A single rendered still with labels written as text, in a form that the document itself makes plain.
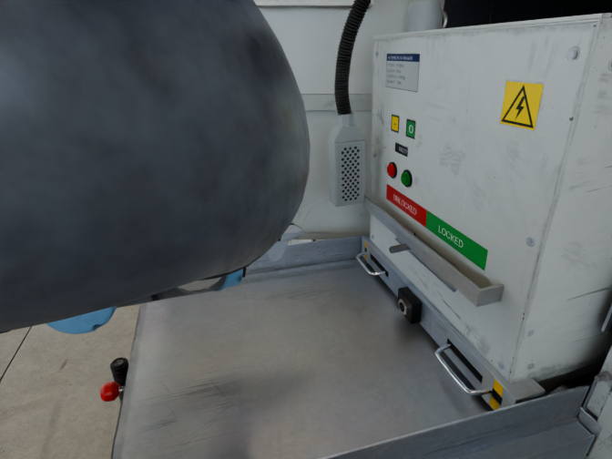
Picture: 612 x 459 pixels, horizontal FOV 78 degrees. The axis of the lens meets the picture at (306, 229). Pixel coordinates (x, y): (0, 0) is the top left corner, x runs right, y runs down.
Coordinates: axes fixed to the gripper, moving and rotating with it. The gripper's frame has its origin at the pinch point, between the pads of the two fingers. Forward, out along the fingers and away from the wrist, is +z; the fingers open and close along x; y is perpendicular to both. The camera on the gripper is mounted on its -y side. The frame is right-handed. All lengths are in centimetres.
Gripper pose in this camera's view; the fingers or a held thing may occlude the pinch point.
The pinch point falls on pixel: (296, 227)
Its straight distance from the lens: 62.5
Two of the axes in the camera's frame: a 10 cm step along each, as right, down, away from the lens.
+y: -1.7, 8.9, 4.2
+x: 3.4, 4.5, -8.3
